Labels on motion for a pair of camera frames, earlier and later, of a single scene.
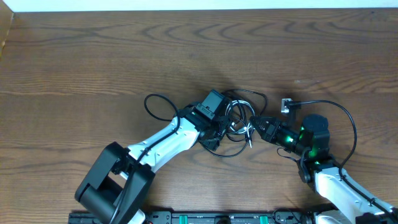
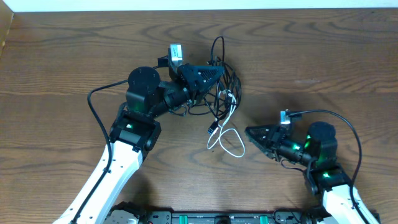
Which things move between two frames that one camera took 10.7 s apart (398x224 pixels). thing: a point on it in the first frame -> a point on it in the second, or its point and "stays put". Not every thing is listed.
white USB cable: (242, 129) -> (220, 137)
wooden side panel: (6, 15) stays put
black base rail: (206, 217) stays put
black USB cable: (247, 139) -> (225, 98)
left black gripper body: (219, 127) -> (189, 81)
